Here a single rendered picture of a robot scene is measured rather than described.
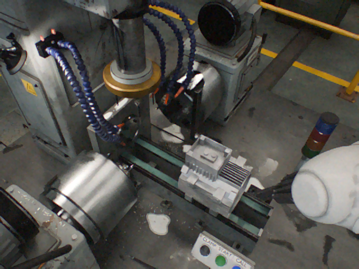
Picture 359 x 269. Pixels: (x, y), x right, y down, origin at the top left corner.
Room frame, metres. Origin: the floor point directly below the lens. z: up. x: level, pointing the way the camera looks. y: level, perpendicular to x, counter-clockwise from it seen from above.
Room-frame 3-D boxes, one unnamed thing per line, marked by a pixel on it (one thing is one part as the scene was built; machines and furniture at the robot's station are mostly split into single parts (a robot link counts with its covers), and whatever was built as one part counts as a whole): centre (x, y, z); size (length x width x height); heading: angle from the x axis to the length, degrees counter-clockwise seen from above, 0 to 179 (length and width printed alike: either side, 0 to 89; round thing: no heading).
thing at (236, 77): (1.26, -0.18, 0.99); 0.35 x 0.31 x 0.37; 149
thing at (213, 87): (1.04, -0.05, 1.04); 0.41 x 0.25 x 0.25; 149
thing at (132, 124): (0.80, 0.20, 1.02); 0.15 x 0.02 x 0.15; 149
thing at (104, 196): (0.45, 0.31, 1.04); 0.37 x 0.25 x 0.25; 149
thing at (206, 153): (0.62, -0.10, 1.11); 0.12 x 0.11 x 0.07; 59
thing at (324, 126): (0.73, -0.49, 1.19); 0.06 x 0.06 x 0.04
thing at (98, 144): (0.84, 0.26, 0.97); 0.30 x 0.11 x 0.34; 149
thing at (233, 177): (0.60, -0.13, 1.02); 0.20 x 0.19 x 0.19; 59
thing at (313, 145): (0.73, -0.49, 1.10); 0.06 x 0.06 x 0.04
